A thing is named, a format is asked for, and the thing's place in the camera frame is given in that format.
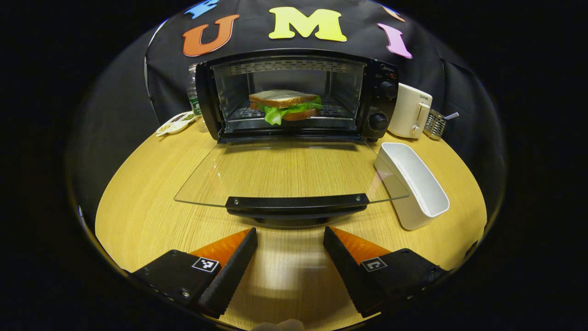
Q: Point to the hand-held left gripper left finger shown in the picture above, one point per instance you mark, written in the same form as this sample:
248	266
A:
236	271

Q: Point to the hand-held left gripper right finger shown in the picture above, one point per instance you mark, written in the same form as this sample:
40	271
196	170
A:
347	271

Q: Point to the black electric oven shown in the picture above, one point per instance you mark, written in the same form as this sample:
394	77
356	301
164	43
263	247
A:
294	209

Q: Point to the lettuce sandwich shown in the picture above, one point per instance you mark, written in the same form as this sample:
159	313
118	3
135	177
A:
282	99

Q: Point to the white plastic tray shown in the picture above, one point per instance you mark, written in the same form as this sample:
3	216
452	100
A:
413	184

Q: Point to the white divided snack dish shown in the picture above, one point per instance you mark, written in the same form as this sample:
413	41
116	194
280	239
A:
177	123

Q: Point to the white toaster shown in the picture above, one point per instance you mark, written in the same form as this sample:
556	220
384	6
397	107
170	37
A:
409	110

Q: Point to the clear water bottle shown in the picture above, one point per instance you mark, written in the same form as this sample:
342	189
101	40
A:
194	99

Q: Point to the metal utensil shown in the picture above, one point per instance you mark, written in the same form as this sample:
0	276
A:
451	116

